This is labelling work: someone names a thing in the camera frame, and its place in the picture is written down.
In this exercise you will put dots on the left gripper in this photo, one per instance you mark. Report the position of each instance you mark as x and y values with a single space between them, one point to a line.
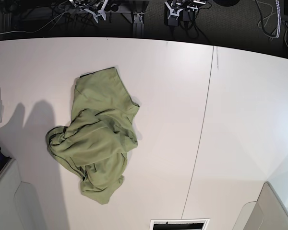
177 6

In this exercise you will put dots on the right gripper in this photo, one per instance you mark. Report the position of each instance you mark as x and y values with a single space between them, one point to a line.
94 7

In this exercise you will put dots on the olive green t-shirt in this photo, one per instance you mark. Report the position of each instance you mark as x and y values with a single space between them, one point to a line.
95 145

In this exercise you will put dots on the black box under table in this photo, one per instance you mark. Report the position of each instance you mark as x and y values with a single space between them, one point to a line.
169 20

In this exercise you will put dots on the white LED strip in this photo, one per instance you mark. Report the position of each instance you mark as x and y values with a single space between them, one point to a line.
276 33

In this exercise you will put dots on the white vent box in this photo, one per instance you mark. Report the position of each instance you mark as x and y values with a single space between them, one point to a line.
182 224

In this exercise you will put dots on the aluminium table frame post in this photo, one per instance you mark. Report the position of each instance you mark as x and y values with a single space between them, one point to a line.
137 22

